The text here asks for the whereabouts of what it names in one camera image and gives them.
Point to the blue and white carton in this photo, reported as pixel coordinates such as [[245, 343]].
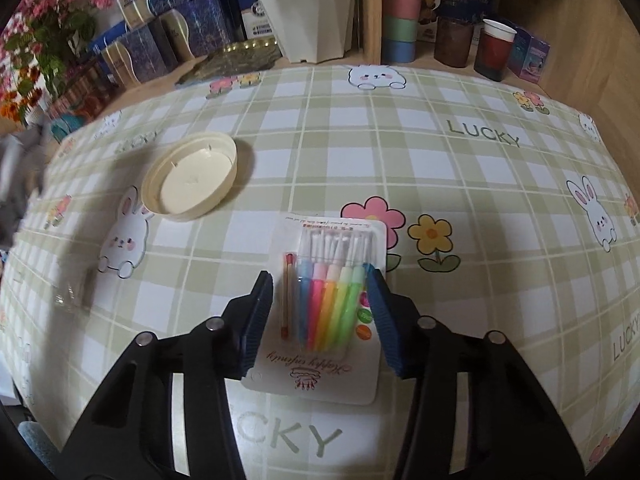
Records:
[[257, 15]]

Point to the red roses in white pot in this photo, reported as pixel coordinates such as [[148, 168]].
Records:
[[310, 10]]

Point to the stack of pastel cups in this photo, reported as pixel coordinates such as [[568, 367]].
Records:
[[399, 25]]

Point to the cream plastic lid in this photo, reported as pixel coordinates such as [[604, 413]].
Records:
[[192, 180]]

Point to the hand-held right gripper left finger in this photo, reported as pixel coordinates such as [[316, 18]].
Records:
[[255, 330]]

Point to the striped tin planter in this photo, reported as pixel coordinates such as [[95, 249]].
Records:
[[85, 95]]

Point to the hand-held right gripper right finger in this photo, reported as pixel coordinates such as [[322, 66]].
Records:
[[382, 320]]

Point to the pack of coloured markers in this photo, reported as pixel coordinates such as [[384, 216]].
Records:
[[325, 280]]

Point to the wooden shelf unit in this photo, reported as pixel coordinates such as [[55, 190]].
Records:
[[575, 20]]

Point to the brown glass cup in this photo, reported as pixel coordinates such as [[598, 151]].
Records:
[[452, 42]]

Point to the green checked rabbit tablecloth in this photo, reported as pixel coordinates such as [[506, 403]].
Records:
[[400, 160]]

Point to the person's grey fleece clothing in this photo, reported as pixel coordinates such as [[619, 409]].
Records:
[[35, 445]]

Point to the pink blossom branches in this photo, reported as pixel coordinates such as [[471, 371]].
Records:
[[50, 25]]

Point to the small blue printed box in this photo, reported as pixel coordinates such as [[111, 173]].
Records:
[[530, 55]]

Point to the red paper cup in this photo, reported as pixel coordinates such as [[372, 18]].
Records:
[[495, 52]]

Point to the flat blue carton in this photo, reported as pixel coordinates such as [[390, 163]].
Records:
[[102, 40]]

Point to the green leaf-shaped tray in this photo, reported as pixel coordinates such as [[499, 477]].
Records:
[[235, 60]]

